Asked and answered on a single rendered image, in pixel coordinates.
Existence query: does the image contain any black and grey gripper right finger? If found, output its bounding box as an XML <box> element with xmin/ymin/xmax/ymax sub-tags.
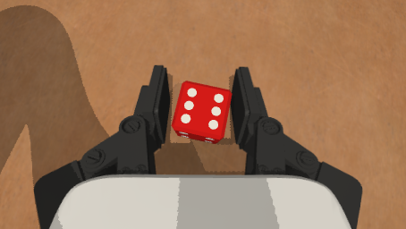
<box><xmin>231</xmin><ymin>67</ymin><xmax>362</xmax><ymax>229</ymax></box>

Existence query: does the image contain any red die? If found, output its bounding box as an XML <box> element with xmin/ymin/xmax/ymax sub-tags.
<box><xmin>172</xmin><ymin>81</ymin><xmax>232</xmax><ymax>144</ymax></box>

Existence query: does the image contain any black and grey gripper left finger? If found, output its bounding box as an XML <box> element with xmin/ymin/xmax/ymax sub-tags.
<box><xmin>34</xmin><ymin>65</ymin><xmax>170</xmax><ymax>229</ymax></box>

